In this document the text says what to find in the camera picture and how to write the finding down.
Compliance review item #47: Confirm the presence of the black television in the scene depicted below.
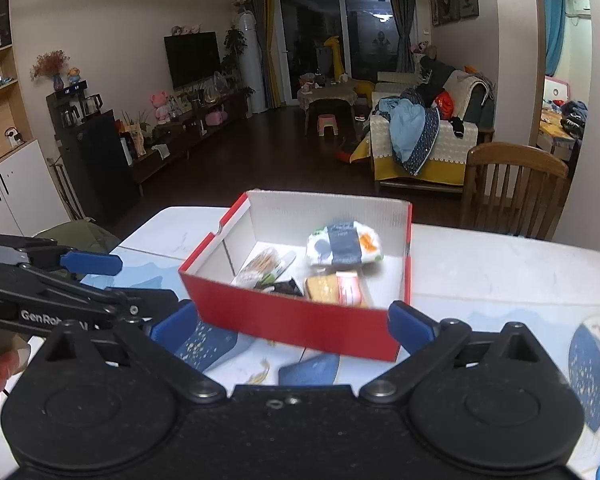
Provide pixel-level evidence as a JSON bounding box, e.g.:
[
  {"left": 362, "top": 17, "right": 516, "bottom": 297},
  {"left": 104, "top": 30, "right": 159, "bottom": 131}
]
[{"left": 164, "top": 31, "right": 221, "bottom": 90}]

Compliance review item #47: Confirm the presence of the biscuit stick packet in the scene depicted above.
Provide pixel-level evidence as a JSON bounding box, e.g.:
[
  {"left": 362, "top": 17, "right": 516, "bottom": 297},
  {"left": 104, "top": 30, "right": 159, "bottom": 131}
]
[{"left": 232, "top": 247, "right": 282, "bottom": 287}]

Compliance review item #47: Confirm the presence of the pink plush pig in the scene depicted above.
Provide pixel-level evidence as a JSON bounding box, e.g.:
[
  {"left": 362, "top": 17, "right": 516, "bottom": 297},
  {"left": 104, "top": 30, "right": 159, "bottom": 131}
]
[{"left": 150, "top": 91, "right": 174, "bottom": 126}]

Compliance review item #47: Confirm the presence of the olive green chair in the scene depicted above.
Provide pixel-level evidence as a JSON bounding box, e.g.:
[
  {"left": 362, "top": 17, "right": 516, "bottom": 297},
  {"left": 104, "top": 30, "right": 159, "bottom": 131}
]
[{"left": 32, "top": 220, "right": 121, "bottom": 257}]

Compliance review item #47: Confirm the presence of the light blue jacket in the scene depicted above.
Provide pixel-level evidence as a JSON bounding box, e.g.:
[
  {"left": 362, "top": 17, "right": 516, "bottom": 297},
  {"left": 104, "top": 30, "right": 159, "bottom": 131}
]
[{"left": 390, "top": 99, "right": 427, "bottom": 164}]

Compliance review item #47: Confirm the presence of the red slipper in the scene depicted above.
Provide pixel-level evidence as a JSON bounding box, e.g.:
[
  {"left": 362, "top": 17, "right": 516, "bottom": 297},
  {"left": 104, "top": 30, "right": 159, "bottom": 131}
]
[{"left": 336, "top": 140, "right": 361, "bottom": 164}]

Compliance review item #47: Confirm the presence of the green and white pen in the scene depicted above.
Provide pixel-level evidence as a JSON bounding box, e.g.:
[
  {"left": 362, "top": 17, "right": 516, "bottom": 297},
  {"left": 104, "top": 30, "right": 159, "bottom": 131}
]
[{"left": 260, "top": 251, "right": 297, "bottom": 286}]

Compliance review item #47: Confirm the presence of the red bag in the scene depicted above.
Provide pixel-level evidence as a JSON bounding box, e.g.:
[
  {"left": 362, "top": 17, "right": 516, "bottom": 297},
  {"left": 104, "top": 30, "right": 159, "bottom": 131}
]
[{"left": 432, "top": 90, "right": 455, "bottom": 120}]

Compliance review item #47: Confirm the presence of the white printed plastic bag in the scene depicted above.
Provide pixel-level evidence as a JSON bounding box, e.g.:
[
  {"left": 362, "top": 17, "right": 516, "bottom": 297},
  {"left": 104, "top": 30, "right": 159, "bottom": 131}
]
[{"left": 306, "top": 219, "right": 385, "bottom": 267}]

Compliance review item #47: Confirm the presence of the pink and white sachet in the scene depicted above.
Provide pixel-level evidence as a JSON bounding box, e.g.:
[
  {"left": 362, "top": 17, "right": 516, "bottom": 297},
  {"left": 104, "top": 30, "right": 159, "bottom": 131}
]
[{"left": 336, "top": 271, "right": 369, "bottom": 307}]

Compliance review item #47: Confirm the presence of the dark television cabinet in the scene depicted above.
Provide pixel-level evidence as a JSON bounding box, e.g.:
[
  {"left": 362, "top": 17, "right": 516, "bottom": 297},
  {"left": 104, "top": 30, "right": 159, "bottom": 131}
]
[{"left": 130, "top": 87, "right": 254, "bottom": 187}]

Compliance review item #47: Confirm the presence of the white tower air conditioner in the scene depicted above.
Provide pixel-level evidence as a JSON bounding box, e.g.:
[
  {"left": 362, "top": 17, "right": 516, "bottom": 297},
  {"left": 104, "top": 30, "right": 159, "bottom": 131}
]
[{"left": 230, "top": 10, "right": 269, "bottom": 116}]

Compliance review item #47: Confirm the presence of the wooden chair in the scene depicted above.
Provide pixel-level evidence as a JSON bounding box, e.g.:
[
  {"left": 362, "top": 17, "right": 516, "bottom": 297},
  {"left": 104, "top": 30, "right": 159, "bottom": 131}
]
[{"left": 461, "top": 142, "right": 571, "bottom": 242}]

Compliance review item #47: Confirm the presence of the yellow and grey curtain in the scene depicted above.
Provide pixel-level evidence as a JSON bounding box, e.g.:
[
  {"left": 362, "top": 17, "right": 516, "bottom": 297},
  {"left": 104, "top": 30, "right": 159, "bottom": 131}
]
[{"left": 242, "top": 0, "right": 281, "bottom": 109}]

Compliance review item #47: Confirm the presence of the black water dispenser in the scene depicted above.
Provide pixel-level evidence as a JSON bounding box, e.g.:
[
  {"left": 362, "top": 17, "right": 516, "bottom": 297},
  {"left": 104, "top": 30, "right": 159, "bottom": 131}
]
[{"left": 46, "top": 81, "right": 141, "bottom": 227}]

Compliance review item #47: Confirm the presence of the low coffee table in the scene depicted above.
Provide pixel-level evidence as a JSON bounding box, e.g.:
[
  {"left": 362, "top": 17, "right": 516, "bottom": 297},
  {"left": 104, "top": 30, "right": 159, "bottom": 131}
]
[{"left": 297, "top": 77, "right": 359, "bottom": 134}]

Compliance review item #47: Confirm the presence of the cake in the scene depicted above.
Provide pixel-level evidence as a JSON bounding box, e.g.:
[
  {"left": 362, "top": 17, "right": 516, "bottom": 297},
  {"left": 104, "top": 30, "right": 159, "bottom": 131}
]
[{"left": 305, "top": 275, "right": 341, "bottom": 304}]

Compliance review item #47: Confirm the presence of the dark blue quilted blanket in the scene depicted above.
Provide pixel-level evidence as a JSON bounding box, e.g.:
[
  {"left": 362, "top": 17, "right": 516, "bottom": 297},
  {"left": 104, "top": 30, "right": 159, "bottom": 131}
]
[{"left": 405, "top": 110, "right": 441, "bottom": 176}]

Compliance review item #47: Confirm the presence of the red cardboard box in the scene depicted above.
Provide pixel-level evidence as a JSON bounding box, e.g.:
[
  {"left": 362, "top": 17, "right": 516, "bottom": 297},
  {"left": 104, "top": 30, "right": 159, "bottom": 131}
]
[{"left": 178, "top": 190, "right": 414, "bottom": 363}]

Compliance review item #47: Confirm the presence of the bed with clothes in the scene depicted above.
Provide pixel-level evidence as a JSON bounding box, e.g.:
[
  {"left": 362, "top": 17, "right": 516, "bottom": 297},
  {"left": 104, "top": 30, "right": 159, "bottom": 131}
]
[{"left": 537, "top": 77, "right": 589, "bottom": 161}]

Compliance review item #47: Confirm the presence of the dried flower vase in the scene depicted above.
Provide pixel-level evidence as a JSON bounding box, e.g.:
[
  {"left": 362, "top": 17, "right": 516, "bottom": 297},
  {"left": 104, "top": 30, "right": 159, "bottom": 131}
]
[{"left": 30, "top": 50, "right": 71, "bottom": 92}]

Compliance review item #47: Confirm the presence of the yellow giraffe toy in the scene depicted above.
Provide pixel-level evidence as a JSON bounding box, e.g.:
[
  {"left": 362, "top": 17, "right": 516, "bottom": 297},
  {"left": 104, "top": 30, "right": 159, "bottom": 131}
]
[{"left": 325, "top": 35, "right": 346, "bottom": 79}]

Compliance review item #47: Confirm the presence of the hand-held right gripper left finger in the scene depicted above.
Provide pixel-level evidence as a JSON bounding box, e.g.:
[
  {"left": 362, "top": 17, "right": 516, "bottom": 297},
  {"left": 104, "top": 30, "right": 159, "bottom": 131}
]
[{"left": 27, "top": 300, "right": 229, "bottom": 406}]

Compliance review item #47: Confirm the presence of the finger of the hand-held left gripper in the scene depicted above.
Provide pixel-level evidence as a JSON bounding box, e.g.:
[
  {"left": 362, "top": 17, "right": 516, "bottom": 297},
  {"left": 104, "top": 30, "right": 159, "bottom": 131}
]
[
  {"left": 0, "top": 234, "right": 123, "bottom": 281},
  {"left": 0, "top": 264, "right": 180, "bottom": 324}
]

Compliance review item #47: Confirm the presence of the green potted plant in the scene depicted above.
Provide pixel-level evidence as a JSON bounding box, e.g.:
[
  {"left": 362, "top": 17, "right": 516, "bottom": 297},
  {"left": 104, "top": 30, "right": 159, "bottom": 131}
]
[{"left": 222, "top": 27, "right": 249, "bottom": 86}]

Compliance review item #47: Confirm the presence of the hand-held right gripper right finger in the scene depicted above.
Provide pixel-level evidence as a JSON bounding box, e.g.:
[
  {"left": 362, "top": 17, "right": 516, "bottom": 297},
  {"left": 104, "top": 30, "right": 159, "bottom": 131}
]
[{"left": 360, "top": 301, "right": 557, "bottom": 406}]

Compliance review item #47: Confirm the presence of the black snack packet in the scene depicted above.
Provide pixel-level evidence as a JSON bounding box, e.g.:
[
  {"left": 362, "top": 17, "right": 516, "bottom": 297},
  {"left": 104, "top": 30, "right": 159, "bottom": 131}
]
[{"left": 267, "top": 280, "right": 304, "bottom": 297}]

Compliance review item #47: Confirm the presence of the pink stool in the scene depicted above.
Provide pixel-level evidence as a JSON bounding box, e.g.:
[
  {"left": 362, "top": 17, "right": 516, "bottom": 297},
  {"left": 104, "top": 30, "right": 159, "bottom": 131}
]
[{"left": 316, "top": 114, "right": 341, "bottom": 139}]

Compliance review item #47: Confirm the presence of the blue curtain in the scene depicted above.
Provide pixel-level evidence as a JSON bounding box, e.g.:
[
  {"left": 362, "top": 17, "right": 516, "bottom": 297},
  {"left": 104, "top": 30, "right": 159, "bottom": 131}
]
[{"left": 542, "top": 0, "right": 566, "bottom": 79}]

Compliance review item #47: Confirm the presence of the sofa with cream cover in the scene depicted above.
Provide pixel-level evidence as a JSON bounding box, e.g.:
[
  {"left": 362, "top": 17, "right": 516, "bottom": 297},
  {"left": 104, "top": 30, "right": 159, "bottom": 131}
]
[{"left": 370, "top": 55, "right": 496, "bottom": 192}]

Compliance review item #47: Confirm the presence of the white cupboard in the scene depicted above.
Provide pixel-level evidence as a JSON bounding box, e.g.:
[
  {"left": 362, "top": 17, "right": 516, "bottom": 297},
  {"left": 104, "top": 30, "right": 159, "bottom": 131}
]
[{"left": 0, "top": 137, "right": 74, "bottom": 247}]

